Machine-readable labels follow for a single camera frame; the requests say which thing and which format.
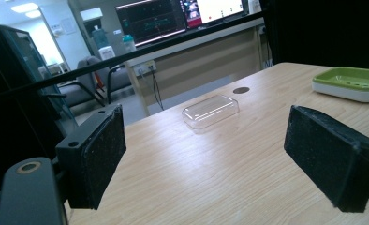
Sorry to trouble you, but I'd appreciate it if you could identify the green and white soap dish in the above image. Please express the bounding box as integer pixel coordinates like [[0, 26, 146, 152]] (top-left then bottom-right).
[[311, 66, 369, 103]]

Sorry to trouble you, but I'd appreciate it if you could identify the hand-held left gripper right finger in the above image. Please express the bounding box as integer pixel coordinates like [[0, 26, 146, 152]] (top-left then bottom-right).
[[283, 104, 369, 214]]

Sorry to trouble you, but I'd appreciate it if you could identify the black curtain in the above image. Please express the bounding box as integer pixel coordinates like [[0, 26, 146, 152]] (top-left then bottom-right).
[[258, 0, 369, 71]]

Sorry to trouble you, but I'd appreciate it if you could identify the water dispenser with bottle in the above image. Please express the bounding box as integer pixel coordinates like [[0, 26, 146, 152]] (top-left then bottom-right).
[[91, 25, 117, 62]]

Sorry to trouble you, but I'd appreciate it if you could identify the grey armchair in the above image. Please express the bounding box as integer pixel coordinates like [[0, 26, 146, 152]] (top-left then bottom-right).
[[55, 55, 134, 109]]

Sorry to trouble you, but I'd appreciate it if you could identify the black cable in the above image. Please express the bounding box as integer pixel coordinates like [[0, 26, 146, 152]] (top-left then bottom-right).
[[148, 66, 166, 112]]

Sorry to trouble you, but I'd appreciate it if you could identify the clear plastic soap box lid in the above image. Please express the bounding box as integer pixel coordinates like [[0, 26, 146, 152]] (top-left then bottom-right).
[[181, 94, 241, 130]]

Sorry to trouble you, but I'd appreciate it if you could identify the black glass cabinet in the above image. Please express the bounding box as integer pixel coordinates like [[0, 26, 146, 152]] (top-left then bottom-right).
[[0, 20, 80, 198]]

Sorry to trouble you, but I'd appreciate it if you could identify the teal capped drinking bottle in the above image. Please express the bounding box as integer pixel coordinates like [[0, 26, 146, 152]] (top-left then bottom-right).
[[122, 34, 138, 53]]

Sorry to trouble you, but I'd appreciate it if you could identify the white power strip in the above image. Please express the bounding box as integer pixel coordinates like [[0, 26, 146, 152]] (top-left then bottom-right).
[[133, 60, 157, 77]]

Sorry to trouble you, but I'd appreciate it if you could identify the bright computer monitor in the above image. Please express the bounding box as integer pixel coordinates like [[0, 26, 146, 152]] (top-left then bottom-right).
[[180, 0, 249, 30]]

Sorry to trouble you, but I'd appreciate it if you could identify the dark computer monitor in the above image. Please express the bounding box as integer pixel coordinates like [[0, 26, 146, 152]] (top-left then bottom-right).
[[114, 0, 187, 48]]

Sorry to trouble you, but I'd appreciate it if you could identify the round table cable hole cover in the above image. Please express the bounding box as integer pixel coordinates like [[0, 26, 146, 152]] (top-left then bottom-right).
[[232, 86, 251, 95]]

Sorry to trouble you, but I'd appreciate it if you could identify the beige desk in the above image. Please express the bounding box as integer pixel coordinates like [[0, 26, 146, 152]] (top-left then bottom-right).
[[124, 17, 266, 117]]

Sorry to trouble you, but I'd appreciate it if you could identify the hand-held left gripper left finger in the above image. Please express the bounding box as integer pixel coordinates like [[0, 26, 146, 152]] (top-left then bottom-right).
[[54, 104, 127, 211]]

